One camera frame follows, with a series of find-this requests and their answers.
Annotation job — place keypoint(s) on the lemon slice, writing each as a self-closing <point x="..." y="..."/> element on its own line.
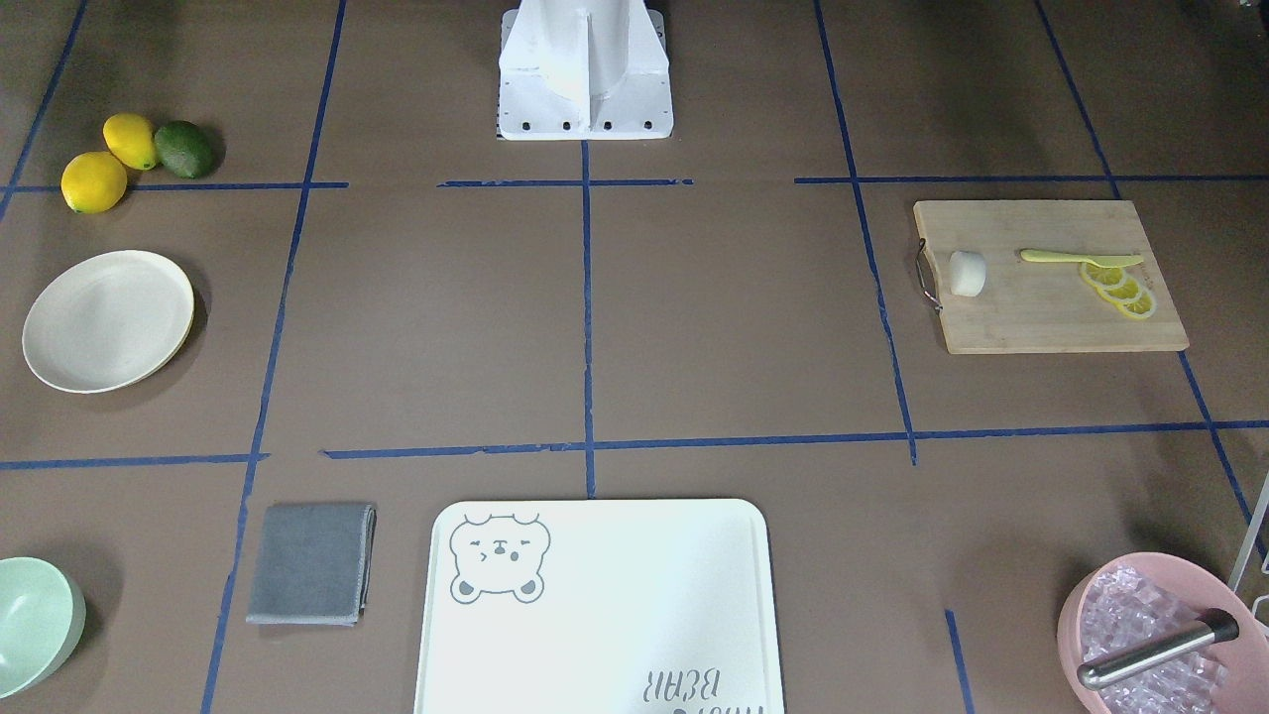
<point x="1103" y="278"/>
<point x="1141" y="307"/>
<point x="1126" y="292"/>

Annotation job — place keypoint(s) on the green avocado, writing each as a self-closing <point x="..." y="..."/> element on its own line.
<point x="184" y="149"/>

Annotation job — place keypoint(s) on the grey folded cloth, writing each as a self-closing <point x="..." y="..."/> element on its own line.
<point x="313" y="565"/>

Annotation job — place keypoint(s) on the yellow lemon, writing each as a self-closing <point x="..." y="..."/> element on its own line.
<point x="93" y="182"/>
<point x="130" y="138"/>

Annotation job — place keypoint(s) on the mint green bowl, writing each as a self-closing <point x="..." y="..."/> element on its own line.
<point x="42" y="616"/>

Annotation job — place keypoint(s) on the cream round plate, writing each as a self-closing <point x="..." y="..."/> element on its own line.
<point x="108" y="322"/>

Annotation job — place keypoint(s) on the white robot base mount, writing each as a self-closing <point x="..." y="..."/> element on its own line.
<point x="584" y="71"/>

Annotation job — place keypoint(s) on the aluminium frame post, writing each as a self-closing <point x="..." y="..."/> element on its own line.
<point x="1249" y="542"/>

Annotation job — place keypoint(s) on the wooden cutting board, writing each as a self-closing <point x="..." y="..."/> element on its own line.
<point x="1030" y="308"/>

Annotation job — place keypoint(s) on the white bear tray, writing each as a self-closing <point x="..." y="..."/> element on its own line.
<point x="600" y="606"/>

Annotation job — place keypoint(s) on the white steamed bun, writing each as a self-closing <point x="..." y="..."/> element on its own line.
<point x="967" y="273"/>

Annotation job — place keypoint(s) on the yellow plastic knife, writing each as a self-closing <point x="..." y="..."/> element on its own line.
<point x="1040" y="256"/>

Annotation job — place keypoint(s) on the pink bowl with ice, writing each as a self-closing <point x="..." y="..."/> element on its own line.
<point x="1139" y="598"/>

